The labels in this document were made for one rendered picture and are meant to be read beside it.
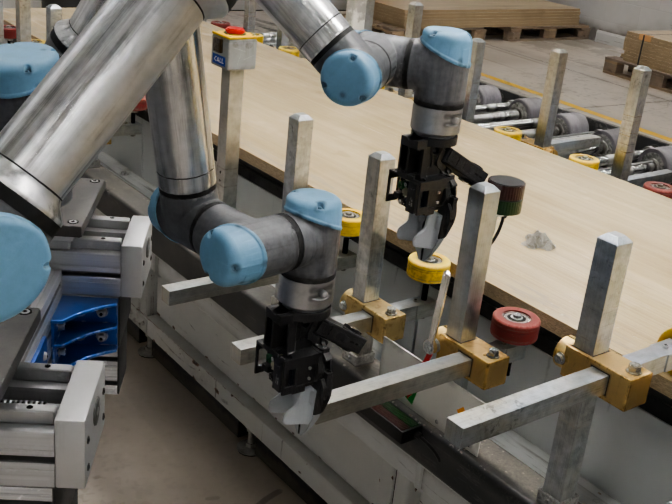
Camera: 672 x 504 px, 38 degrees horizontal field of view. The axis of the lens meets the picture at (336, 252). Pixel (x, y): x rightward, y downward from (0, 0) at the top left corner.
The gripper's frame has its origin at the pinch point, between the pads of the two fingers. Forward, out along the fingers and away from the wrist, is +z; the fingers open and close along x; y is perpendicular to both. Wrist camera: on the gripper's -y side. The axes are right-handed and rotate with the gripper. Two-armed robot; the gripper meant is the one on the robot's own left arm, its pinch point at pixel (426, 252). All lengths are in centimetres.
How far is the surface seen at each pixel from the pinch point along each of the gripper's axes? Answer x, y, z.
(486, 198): 6.4, -4.6, -10.6
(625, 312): 16.8, -34.2, 11.4
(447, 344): 4.5, -3.4, 15.5
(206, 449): -94, -23, 102
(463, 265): 4.5, -4.1, 1.4
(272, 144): -89, -34, 12
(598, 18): -525, -779, 83
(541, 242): -11.1, -44.9, 10.8
